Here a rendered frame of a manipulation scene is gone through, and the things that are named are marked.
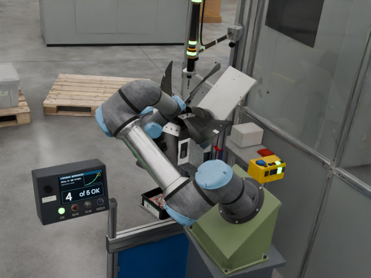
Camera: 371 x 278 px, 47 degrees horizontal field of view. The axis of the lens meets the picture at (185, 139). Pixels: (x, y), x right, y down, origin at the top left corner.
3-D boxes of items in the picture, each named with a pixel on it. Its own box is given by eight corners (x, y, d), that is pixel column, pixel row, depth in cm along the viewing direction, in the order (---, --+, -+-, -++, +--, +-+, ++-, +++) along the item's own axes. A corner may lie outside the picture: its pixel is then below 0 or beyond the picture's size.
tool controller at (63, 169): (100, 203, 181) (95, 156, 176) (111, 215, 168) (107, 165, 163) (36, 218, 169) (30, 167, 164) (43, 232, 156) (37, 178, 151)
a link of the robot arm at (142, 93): (139, 63, 149) (176, 92, 196) (116, 84, 150) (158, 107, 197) (158, 87, 146) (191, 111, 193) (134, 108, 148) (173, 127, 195)
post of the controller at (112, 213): (114, 233, 189) (114, 197, 180) (116, 238, 186) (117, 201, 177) (107, 235, 187) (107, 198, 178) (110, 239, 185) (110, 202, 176)
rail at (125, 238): (264, 203, 233) (266, 191, 229) (269, 208, 230) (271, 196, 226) (105, 249, 191) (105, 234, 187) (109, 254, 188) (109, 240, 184)
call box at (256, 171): (270, 171, 228) (274, 154, 223) (282, 180, 220) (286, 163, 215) (246, 176, 220) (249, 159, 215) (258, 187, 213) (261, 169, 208)
